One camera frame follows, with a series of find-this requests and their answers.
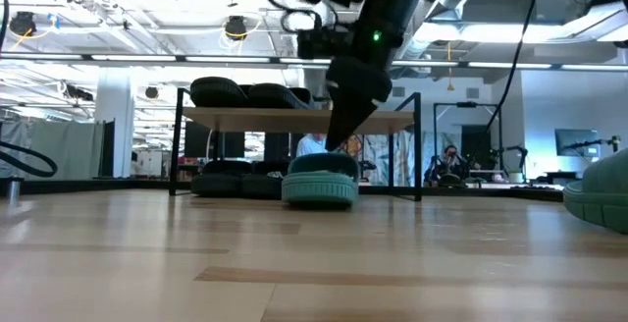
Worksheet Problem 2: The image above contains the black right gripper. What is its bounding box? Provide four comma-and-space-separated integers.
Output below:
325, 55, 393, 152

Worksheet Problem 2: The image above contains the green rubber slide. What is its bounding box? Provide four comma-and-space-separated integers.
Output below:
562, 146, 628, 236
281, 151, 361, 210

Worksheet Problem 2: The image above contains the seated person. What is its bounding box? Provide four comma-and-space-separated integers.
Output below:
423, 143, 473, 188

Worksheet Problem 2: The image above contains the white round pillar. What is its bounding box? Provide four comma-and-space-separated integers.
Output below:
94, 68, 134, 180

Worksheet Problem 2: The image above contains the grey partition screen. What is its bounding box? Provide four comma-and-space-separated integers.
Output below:
0, 119, 107, 182

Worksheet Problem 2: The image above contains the dark computer monitor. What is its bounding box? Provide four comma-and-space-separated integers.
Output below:
554, 129, 601, 159

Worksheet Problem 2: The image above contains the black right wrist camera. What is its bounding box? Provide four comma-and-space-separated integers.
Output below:
296, 26, 355, 62

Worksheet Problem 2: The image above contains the wooden shelf with black frame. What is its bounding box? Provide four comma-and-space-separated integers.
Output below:
168, 87, 424, 203

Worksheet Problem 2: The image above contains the yellow hanging cord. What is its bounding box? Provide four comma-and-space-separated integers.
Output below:
444, 40, 455, 92

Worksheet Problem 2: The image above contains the black metal stand frame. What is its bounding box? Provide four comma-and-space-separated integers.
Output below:
432, 100, 505, 186

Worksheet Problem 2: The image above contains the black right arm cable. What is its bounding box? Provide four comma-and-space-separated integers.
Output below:
463, 0, 542, 166

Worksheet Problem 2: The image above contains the black looped cable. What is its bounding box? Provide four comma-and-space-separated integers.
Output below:
0, 139, 59, 179

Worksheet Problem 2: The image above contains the black aluminium rig frame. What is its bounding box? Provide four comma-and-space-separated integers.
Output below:
0, 178, 565, 203

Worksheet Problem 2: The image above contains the silver metal post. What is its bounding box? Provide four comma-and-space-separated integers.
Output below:
7, 177, 24, 206

